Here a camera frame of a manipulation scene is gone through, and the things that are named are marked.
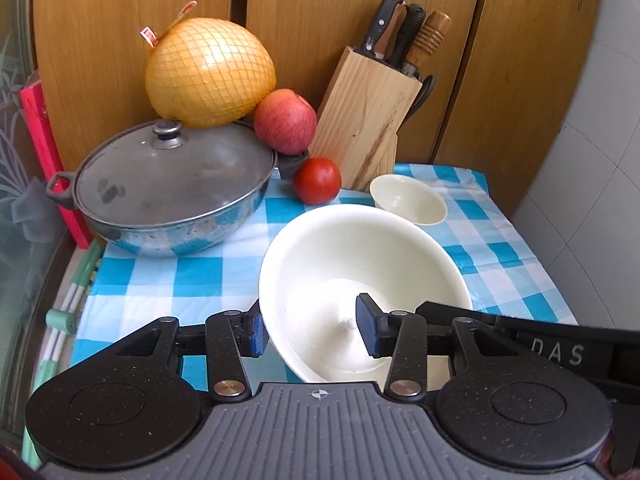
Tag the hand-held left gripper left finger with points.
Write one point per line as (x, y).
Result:
(259, 334)

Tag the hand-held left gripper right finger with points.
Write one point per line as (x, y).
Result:
(367, 327)

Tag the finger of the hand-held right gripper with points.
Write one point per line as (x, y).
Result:
(445, 311)

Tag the cream bowl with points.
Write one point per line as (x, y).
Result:
(407, 200)
(325, 255)

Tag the steel cooking pot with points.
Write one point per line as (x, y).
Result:
(200, 230)

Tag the blue white checkered tablecloth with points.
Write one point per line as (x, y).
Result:
(150, 275)

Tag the red tomato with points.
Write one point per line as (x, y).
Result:
(317, 181)

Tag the glass pot lid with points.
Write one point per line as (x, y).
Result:
(175, 180)

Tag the green white striped rod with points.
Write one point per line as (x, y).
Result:
(75, 290)

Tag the wooden knife block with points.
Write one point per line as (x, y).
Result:
(365, 120)

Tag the red apple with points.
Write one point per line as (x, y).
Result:
(285, 121)

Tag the wooden cabinet door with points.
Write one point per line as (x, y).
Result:
(515, 85)
(310, 10)
(115, 35)

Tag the yellow netted pomelo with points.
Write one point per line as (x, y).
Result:
(210, 72)

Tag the etched glass door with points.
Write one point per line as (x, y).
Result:
(20, 200)

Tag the red board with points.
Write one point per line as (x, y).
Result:
(45, 140)

